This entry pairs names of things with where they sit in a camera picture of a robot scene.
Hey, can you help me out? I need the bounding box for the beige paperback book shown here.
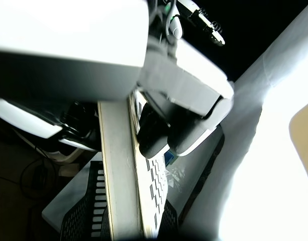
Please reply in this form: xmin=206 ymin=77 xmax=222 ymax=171
xmin=97 ymin=90 xmax=171 ymax=241

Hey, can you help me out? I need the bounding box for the black mesh file basket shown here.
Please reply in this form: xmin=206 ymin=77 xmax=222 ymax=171
xmin=60 ymin=160 xmax=179 ymax=241

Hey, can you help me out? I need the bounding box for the white backdrop cloth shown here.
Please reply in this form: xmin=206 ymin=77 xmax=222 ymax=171
xmin=178 ymin=0 xmax=308 ymax=241

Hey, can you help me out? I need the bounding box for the beige board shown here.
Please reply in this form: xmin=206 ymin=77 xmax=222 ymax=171
xmin=288 ymin=99 xmax=308 ymax=188

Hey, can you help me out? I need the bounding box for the blue metal bookend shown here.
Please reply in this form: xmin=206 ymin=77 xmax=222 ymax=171
xmin=164 ymin=150 xmax=179 ymax=166

